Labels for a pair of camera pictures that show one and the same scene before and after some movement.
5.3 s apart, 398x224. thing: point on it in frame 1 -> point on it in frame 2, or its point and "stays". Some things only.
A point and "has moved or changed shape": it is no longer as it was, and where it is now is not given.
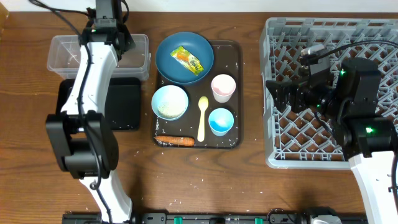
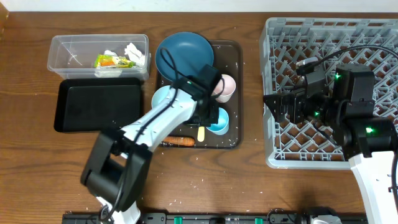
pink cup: [223, 86] stays
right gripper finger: [277, 88] -> [284, 102]
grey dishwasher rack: [304, 140] stays
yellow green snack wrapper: [193, 63] has moved or changed shape
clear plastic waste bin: [64, 58] stays
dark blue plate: [184, 58] stays
